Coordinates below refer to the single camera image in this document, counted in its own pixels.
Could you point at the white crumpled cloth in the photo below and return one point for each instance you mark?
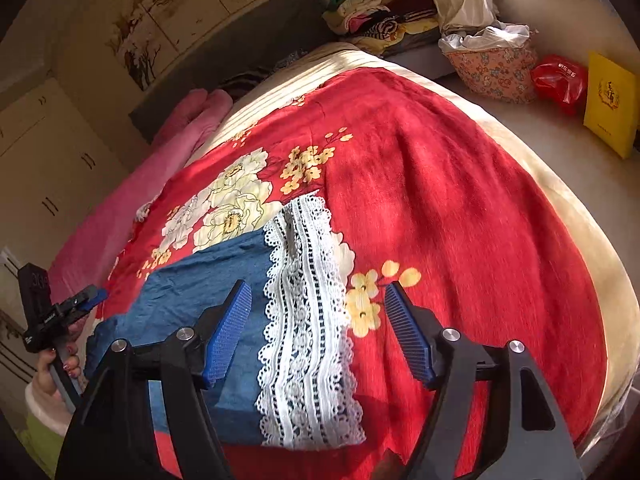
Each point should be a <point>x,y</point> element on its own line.
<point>480,39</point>

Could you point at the blue denim pants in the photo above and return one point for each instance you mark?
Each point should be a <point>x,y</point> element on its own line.
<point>200,280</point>

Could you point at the tree print wall painting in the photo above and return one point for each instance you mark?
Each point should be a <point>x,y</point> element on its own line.
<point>150,35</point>

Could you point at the person's left forearm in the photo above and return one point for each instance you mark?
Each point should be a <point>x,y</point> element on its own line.
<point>42,425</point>

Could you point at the red floral blanket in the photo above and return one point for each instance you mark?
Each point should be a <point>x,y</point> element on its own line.
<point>450,210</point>

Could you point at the person's left hand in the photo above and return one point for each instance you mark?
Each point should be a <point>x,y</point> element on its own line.
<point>52,367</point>

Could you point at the beige bed sheet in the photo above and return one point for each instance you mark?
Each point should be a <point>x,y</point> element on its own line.
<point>550,185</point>

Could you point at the grey headboard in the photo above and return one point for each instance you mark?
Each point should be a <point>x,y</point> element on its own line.
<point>240,45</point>

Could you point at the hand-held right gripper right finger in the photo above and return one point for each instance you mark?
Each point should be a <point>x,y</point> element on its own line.
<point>407,332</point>

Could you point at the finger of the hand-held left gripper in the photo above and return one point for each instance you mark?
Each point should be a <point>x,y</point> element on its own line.
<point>85,297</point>

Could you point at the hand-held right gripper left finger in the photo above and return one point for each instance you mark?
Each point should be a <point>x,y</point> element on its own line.
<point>230,332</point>

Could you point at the red plastic bag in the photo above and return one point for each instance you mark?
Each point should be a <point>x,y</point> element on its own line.
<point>560,85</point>

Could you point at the pile of folded clothes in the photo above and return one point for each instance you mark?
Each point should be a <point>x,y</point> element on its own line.
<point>380,15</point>

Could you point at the floral fabric bag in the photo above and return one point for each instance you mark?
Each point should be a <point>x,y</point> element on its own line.
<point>495,75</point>

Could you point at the pink blanket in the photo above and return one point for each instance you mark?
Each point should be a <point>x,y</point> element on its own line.
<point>165,170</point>

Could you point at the striped pillow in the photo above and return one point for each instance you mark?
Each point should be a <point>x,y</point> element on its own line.
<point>245,84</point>

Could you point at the yellow box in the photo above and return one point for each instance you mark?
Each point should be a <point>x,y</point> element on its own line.
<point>612,105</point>

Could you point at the cream wardrobe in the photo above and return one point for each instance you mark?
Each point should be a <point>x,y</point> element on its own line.
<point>50,160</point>

